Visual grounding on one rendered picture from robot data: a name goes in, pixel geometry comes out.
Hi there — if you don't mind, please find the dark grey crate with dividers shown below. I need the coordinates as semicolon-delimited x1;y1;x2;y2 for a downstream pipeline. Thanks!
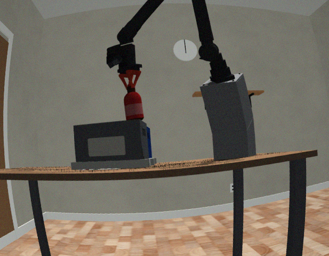
74;119;149;162

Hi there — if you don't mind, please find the red bottle with pink label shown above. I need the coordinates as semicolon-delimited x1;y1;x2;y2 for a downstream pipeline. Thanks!
124;84;144;120

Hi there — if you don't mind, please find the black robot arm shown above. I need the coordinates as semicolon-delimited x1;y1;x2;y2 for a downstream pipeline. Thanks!
107;0;235;83

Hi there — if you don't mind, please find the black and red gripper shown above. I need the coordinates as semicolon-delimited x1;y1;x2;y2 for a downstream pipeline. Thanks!
117;55;142;90

